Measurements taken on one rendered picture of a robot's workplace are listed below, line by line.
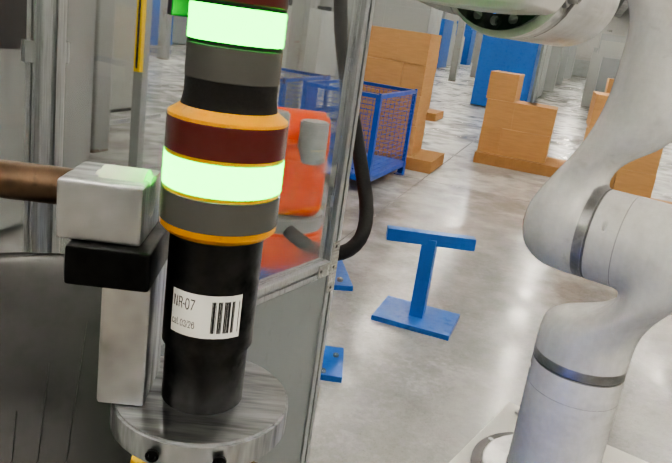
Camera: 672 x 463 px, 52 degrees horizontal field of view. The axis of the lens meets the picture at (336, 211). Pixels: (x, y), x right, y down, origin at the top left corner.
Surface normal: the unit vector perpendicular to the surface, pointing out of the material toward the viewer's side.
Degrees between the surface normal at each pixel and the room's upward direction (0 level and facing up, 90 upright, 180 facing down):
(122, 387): 90
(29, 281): 44
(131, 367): 90
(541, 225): 88
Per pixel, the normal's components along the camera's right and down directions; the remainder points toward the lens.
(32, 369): 0.25, -0.47
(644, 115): -0.36, 0.14
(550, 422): -0.64, 0.12
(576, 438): -0.07, 0.26
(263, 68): 0.68, 0.29
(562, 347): -0.78, 0.02
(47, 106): 0.83, 0.26
